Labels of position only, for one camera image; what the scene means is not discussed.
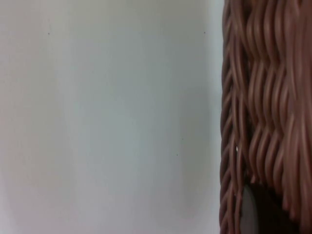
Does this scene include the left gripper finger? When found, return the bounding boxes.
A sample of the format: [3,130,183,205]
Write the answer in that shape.
[239,183,301,234]

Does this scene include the brown wicker basket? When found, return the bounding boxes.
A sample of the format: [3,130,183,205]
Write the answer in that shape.
[219,0,312,234]

